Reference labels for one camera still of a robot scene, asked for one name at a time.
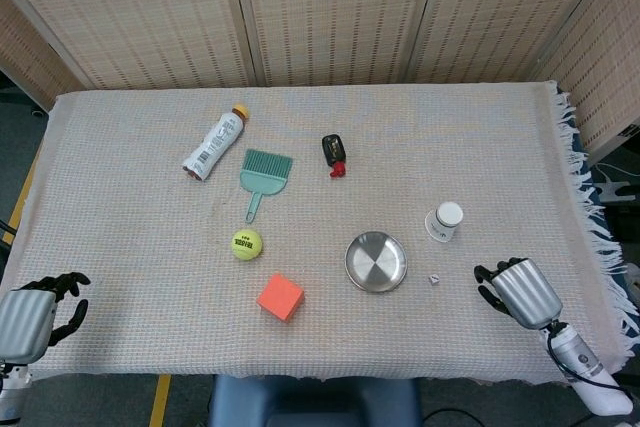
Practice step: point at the dark blue under cloth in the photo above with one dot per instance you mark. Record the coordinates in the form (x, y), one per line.
(594, 192)

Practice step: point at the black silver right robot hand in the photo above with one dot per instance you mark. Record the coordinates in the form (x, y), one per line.
(530, 294)

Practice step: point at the yellow tennis ball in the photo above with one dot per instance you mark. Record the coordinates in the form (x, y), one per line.
(246, 245)

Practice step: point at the round metal dish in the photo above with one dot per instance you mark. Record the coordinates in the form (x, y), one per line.
(375, 262)

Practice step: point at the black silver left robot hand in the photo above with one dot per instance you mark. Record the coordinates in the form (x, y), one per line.
(25, 319)

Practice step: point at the woven bamboo folding screen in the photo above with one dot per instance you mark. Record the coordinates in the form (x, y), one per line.
(325, 17)

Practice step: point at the white paper cup blue stripe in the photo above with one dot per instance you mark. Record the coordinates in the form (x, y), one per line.
(445, 227)

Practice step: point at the blue robot base seat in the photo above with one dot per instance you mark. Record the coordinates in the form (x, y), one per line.
(310, 402)

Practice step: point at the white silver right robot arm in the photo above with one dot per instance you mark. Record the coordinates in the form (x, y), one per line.
(582, 359)

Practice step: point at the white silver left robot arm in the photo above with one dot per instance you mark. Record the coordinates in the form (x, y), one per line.
(11, 392)

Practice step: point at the beige waffle weave tablecloth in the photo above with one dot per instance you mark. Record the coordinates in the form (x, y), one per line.
(150, 272)

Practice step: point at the teal plastic hand brush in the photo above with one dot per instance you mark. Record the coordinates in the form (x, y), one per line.
(265, 174)

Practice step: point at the white labelled bottle orange cap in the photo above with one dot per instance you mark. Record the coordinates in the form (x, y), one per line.
(215, 144)

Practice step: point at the white metal bracket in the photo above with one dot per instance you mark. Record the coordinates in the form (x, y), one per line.
(616, 188)

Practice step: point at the small white die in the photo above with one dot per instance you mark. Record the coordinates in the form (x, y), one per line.
(434, 280)

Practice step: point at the orange foam cube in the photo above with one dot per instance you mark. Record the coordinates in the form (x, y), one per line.
(280, 297)

